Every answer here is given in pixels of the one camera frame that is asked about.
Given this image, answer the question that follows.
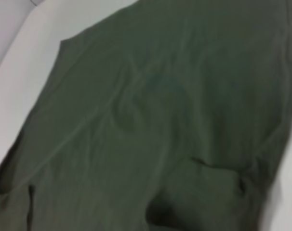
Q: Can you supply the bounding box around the dark green shirt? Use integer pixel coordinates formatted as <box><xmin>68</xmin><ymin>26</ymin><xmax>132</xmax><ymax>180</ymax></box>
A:
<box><xmin>0</xmin><ymin>0</ymin><xmax>292</xmax><ymax>231</ymax></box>

